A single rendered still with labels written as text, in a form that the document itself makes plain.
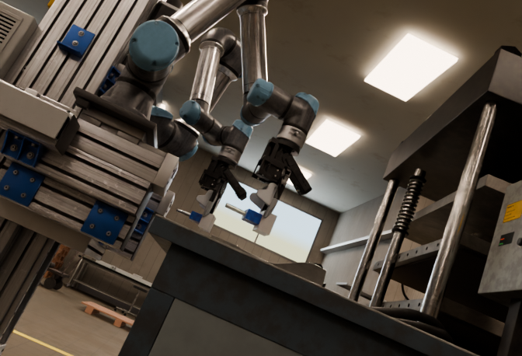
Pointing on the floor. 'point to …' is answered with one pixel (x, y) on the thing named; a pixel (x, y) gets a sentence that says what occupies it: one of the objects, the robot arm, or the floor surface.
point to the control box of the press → (507, 270)
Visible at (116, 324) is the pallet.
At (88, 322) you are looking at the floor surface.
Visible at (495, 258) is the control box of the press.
